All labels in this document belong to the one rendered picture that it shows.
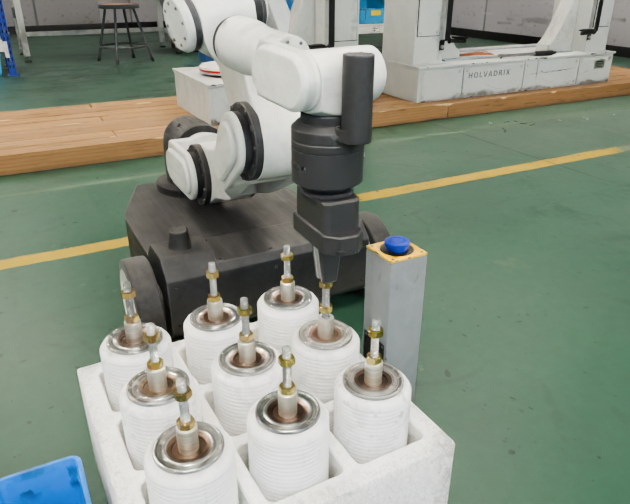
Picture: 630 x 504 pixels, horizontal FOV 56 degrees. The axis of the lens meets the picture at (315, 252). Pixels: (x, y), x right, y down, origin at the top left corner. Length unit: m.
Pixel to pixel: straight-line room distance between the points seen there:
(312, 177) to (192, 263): 0.54
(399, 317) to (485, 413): 0.27
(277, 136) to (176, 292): 0.36
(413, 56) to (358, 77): 2.67
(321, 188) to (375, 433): 0.30
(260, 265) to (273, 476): 0.59
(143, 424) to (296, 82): 0.43
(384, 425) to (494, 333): 0.66
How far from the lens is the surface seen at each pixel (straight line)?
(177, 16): 0.87
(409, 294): 0.95
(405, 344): 1.00
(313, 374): 0.82
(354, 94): 0.65
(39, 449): 1.12
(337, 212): 0.71
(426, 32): 3.34
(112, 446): 0.81
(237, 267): 1.20
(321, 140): 0.68
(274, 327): 0.90
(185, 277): 1.17
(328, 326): 0.82
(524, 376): 1.24
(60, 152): 2.59
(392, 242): 0.93
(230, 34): 0.83
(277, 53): 0.69
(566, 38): 4.23
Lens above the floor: 0.71
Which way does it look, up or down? 25 degrees down
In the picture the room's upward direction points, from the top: straight up
